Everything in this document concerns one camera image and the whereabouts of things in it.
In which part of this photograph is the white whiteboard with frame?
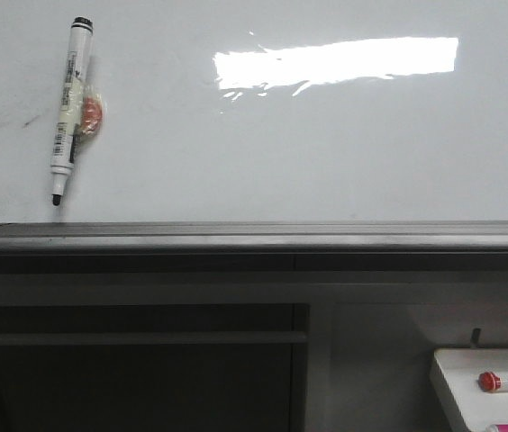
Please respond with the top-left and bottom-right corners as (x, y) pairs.
(0, 1), (508, 272)

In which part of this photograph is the white black-ink whiteboard marker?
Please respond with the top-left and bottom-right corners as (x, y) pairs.
(50, 16), (103, 206)

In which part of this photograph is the white plastic marker tray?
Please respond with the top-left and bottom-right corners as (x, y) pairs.
(430, 348), (508, 431)

